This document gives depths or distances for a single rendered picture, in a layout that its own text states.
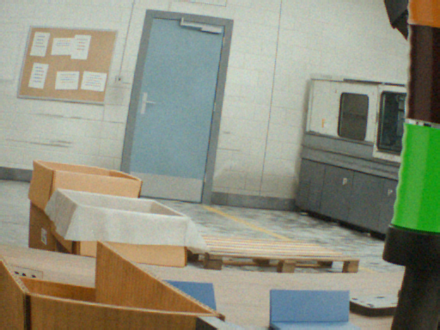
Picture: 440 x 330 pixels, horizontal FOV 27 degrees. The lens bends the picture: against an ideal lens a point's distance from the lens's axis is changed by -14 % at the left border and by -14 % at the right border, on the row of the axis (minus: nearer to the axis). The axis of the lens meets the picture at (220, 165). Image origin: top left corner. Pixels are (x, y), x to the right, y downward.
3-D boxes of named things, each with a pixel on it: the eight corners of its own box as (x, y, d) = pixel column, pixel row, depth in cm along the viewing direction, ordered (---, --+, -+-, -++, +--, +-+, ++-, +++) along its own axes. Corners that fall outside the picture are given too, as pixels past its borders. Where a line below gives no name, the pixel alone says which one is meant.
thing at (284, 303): (340, 321, 79) (348, 290, 79) (405, 357, 64) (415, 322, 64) (263, 321, 77) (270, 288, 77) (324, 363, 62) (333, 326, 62)
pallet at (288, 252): (303, 257, 812) (306, 241, 811) (357, 277, 719) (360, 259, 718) (161, 247, 768) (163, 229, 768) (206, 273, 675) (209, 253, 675)
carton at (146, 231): (201, 334, 408) (216, 222, 405) (64, 319, 387) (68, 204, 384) (157, 302, 470) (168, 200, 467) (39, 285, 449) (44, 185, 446)
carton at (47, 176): (140, 299, 469) (151, 180, 466) (43, 286, 448) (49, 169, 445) (106, 275, 521) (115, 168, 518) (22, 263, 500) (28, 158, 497)
